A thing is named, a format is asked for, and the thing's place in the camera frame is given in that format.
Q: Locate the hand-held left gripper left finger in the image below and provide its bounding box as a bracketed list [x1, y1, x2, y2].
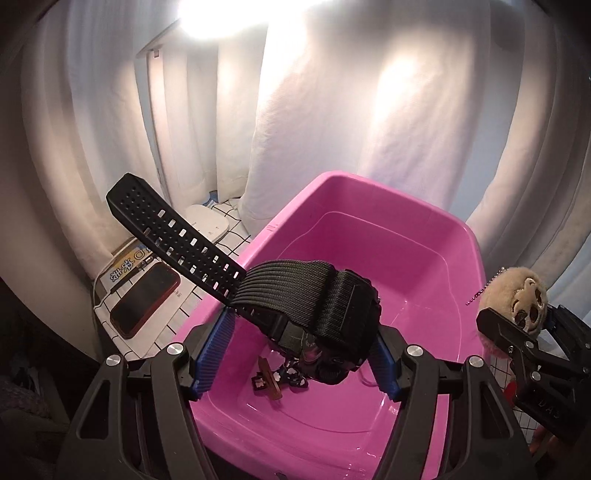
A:
[55, 309, 237, 480]

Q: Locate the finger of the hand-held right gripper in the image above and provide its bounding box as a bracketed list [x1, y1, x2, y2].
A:
[478, 307, 541, 365]
[549, 305, 591, 352]

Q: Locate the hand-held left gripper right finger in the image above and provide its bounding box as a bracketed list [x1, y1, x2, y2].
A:
[368, 325, 536, 480]

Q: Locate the beige plush bear keychain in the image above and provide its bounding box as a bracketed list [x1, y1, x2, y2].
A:
[465, 267, 551, 357]

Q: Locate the black bow hair clip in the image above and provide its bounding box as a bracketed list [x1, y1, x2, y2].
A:
[250, 356, 308, 403]

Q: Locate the pink plastic basin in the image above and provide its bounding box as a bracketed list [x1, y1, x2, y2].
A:
[187, 171, 488, 480]

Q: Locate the black wrist watch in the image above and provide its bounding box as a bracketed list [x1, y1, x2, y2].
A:
[106, 173, 382, 386]

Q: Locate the smartphone with red case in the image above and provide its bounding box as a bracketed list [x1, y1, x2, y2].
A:
[110, 263, 182, 340]

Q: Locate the yellow and blue packet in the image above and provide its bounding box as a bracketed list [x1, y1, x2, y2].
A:
[99, 244, 155, 296]

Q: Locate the white rounded device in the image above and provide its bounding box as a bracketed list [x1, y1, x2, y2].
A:
[185, 203, 230, 245]

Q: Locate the pale white curtain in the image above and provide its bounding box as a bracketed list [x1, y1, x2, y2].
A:
[462, 0, 591, 324]

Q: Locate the sheer white curtain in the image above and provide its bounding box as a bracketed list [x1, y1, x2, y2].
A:
[18, 0, 252, 287]

